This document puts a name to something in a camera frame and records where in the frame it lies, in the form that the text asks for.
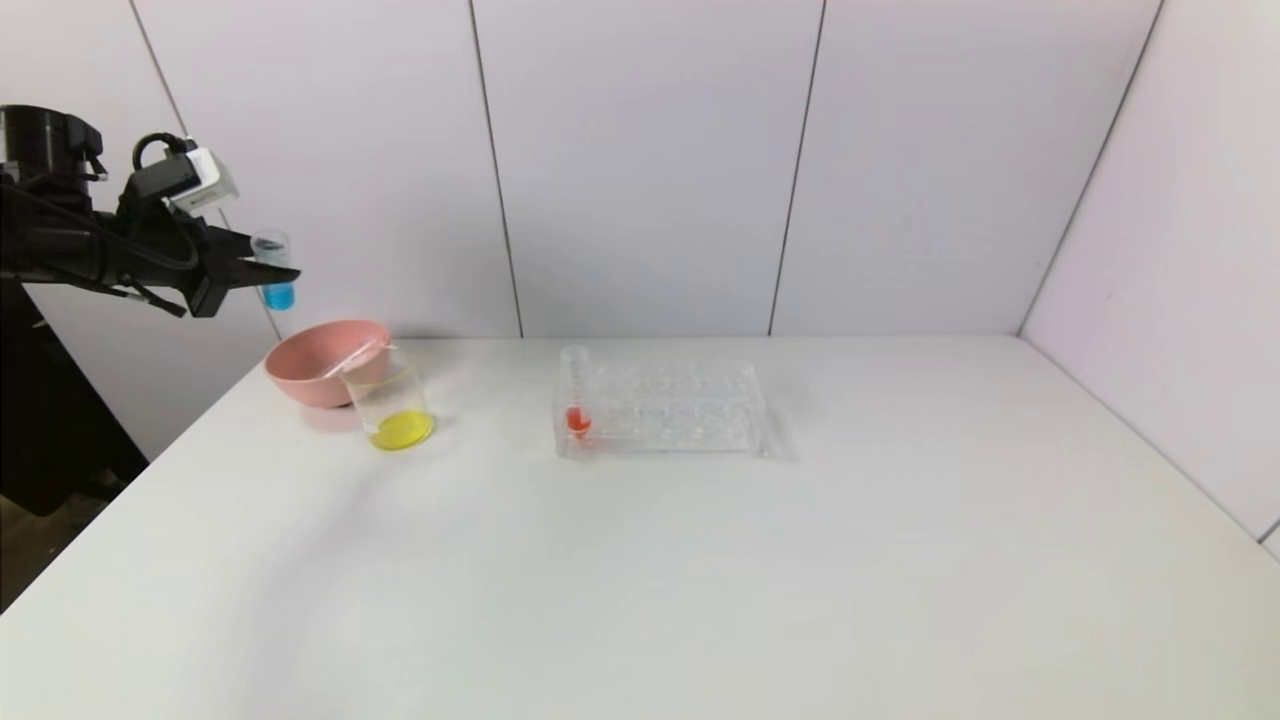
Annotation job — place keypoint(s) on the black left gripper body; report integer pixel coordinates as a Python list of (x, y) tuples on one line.
[(212, 272)]

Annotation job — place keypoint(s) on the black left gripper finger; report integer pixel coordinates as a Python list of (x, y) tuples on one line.
[(255, 276), (235, 245)]

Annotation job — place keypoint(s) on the test tube with blue pigment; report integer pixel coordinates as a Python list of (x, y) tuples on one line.
[(278, 295)]

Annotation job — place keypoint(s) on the orange and black left arm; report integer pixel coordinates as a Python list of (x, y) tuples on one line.
[(50, 240)]

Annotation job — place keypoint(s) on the clear glass beaker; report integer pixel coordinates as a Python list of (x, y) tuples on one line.
[(400, 425)]

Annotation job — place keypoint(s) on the test tube with red pigment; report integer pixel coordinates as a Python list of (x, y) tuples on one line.
[(577, 420)]

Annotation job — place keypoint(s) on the clear acrylic test tube rack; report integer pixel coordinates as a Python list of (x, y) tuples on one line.
[(670, 415)]

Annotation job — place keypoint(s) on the pink plastic bowl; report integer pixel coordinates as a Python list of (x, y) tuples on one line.
[(310, 375)]

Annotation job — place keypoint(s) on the dark cabinet beside table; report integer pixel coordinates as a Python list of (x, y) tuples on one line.
[(50, 420)]

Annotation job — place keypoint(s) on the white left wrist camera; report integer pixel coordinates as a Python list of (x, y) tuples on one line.
[(200, 182)]

